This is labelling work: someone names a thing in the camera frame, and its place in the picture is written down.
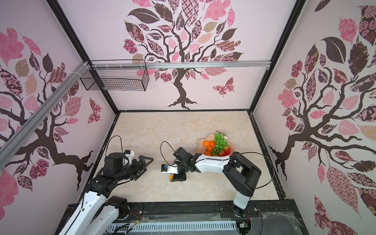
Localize pink petal-shaped fruit bowl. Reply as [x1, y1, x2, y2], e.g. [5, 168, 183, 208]
[197, 134, 236, 157]

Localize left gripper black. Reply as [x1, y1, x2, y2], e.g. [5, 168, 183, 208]
[116, 155, 154, 181]

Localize black base frame rail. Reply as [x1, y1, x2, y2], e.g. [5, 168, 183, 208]
[56, 199, 308, 235]

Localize black wire basket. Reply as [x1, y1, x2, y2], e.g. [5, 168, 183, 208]
[80, 59, 149, 92]

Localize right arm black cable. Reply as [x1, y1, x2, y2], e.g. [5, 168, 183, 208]
[160, 140, 276, 235]

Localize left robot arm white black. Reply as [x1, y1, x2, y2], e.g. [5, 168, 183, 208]
[59, 150, 154, 235]

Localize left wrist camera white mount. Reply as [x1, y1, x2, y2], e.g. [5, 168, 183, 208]
[122, 149, 135, 164]

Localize aluminium rail wall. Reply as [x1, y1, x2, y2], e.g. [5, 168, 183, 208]
[1, 61, 90, 169]
[91, 60, 271, 69]

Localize green grape bunch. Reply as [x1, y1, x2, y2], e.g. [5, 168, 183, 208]
[211, 131, 228, 156]

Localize aluminium rail back wall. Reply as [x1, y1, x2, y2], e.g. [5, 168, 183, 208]
[91, 60, 271, 69]

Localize white slotted cable duct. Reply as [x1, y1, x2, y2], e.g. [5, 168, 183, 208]
[104, 221, 239, 235]

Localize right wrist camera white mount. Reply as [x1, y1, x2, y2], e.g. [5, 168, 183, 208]
[161, 164, 179, 174]

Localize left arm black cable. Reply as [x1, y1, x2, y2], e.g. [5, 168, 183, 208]
[105, 135, 124, 159]

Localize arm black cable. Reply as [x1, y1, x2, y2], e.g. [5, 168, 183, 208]
[160, 140, 276, 235]
[105, 135, 124, 159]

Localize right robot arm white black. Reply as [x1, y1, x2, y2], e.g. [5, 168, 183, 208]
[161, 147, 261, 217]

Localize aluminium rail left wall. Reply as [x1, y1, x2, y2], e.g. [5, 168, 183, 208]
[1, 61, 90, 169]

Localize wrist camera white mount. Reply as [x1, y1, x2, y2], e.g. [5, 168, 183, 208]
[122, 149, 135, 164]
[161, 164, 179, 174]

